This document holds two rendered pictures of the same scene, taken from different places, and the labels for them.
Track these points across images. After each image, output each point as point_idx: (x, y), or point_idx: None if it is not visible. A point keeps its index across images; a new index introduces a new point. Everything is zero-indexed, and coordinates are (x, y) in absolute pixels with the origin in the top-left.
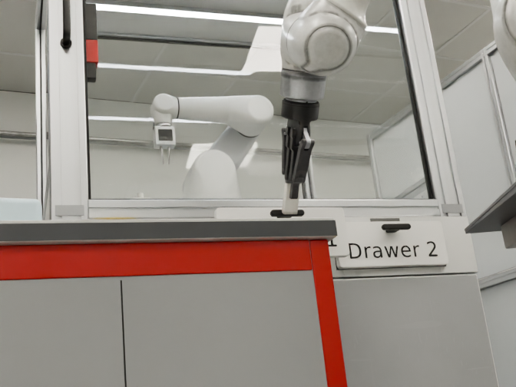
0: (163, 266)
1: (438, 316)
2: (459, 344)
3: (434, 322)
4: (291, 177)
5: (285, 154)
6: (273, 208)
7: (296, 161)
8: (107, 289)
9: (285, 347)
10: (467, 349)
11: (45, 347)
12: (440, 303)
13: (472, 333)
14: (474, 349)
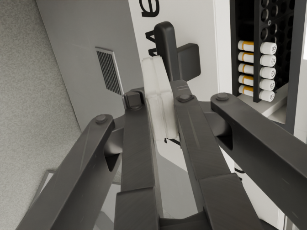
0: None
1: (185, 197)
2: (169, 196)
3: (181, 190)
4: (124, 117)
5: (254, 142)
6: (213, 39)
7: (67, 174)
8: None
9: None
10: (166, 198)
11: None
12: (195, 207)
13: (177, 211)
14: (167, 202)
